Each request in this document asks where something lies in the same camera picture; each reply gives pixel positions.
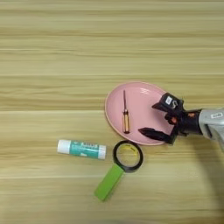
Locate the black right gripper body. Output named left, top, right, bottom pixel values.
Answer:
left=164, top=108, right=204, bottom=145

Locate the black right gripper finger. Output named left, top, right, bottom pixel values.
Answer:
left=137, top=127, right=173, bottom=145
left=150, top=101, right=170, bottom=114

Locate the orange handled small screwdriver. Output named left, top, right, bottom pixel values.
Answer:
left=122, top=89, right=131, bottom=135

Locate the pink oval plate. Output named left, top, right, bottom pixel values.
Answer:
left=104, top=80, right=179, bottom=146

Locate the white teal glue stick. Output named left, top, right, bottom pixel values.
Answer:
left=56, top=138, right=108, bottom=160

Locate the black magnifying glass ring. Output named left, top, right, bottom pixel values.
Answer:
left=112, top=140, right=144, bottom=173

